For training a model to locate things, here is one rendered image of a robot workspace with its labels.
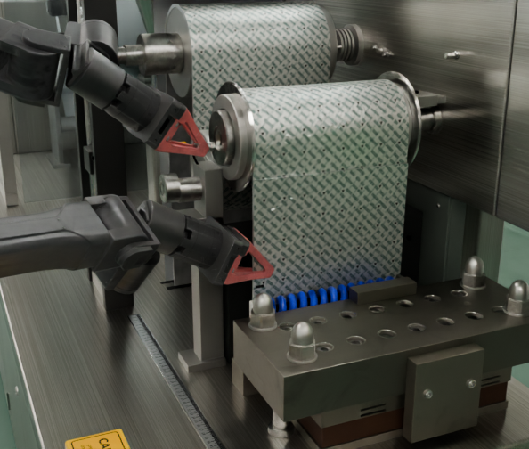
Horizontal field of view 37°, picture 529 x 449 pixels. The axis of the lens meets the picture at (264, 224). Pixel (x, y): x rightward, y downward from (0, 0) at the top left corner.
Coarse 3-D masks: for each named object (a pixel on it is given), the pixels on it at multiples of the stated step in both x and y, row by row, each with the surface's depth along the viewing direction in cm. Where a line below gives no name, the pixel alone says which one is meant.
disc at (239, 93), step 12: (228, 84) 104; (216, 96) 108; (240, 96) 100; (252, 120) 98; (252, 132) 98; (252, 144) 99; (252, 156) 99; (252, 168) 100; (228, 180) 108; (240, 180) 104
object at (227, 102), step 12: (228, 96) 102; (216, 108) 106; (228, 108) 102; (240, 108) 101; (408, 108) 109; (240, 120) 100; (240, 132) 99; (240, 144) 100; (408, 144) 110; (240, 156) 100; (228, 168) 105; (240, 168) 102
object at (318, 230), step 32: (256, 192) 102; (288, 192) 104; (320, 192) 106; (352, 192) 108; (384, 192) 110; (256, 224) 103; (288, 224) 105; (320, 224) 107; (352, 224) 109; (384, 224) 111; (288, 256) 107; (320, 256) 109; (352, 256) 111; (384, 256) 113; (288, 288) 108
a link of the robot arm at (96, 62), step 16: (80, 48) 96; (96, 48) 97; (80, 64) 94; (96, 64) 93; (112, 64) 95; (80, 80) 93; (96, 80) 93; (112, 80) 94; (96, 96) 94; (112, 96) 95
